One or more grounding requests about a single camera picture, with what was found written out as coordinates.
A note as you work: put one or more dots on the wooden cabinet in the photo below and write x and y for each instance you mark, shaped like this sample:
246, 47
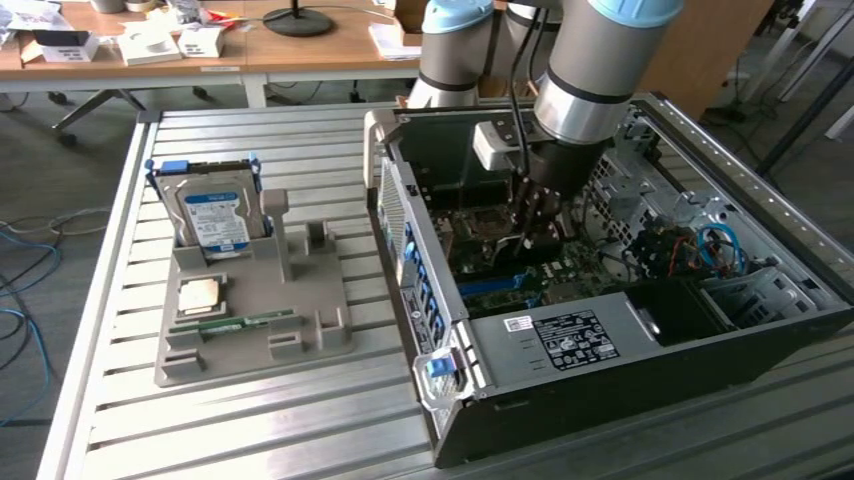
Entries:
721, 50

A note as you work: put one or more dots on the CPU socket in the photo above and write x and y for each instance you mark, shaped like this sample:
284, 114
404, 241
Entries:
483, 222

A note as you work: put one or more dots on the green motherboard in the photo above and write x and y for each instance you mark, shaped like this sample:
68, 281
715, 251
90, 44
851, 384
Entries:
594, 270

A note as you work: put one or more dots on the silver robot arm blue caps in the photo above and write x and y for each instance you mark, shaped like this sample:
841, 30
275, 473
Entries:
587, 60

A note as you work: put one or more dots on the black open PC case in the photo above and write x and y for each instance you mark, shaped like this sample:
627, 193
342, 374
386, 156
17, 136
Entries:
601, 400

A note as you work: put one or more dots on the green graphics card black fan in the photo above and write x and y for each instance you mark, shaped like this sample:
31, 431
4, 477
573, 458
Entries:
480, 255

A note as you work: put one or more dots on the grey power supply unit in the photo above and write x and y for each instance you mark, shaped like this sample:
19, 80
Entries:
500, 350

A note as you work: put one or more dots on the black round stand base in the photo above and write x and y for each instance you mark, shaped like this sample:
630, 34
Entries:
296, 22

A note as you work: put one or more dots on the hard disk in blue caddy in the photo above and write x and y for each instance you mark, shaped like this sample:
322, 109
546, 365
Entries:
214, 215

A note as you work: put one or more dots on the small white box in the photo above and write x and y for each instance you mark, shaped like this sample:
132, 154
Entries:
200, 42

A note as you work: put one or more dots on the black drive box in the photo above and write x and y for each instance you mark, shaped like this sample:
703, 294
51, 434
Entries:
681, 310

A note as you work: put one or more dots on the grey parts rack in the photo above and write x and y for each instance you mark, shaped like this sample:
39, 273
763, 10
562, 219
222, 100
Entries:
254, 300

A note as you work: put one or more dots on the brown cardboard box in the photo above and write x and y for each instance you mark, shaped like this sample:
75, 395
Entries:
408, 15

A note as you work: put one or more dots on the white box black lid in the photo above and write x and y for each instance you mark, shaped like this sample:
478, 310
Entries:
67, 47

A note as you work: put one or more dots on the CPU chip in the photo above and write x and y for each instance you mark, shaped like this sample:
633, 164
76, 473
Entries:
199, 296

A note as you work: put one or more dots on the blue expansion slot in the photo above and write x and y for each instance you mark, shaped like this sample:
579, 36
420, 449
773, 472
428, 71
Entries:
490, 286

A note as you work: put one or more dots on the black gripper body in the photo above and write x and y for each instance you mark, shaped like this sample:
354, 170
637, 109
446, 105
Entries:
567, 167

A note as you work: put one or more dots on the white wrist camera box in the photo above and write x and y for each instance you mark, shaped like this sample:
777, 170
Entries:
494, 147

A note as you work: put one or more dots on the blue case latch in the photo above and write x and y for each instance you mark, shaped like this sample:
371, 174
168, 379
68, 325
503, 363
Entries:
440, 365

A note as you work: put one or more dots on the grey cup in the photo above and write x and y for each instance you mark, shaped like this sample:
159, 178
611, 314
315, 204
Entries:
107, 5

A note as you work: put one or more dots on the wooden desk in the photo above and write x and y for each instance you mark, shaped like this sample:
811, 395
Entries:
300, 50

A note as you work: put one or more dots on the white booklet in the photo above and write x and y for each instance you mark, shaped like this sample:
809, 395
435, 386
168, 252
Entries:
394, 42

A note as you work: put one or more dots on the tape roll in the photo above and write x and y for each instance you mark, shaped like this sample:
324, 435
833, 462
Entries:
140, 5

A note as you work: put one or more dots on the green RAM stick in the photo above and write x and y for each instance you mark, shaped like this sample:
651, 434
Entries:
227, 325

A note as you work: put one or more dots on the silver disk bay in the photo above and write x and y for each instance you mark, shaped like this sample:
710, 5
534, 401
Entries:
767, 295

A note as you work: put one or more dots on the white box round insert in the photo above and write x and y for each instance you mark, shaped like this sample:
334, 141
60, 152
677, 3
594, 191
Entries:
150, 47

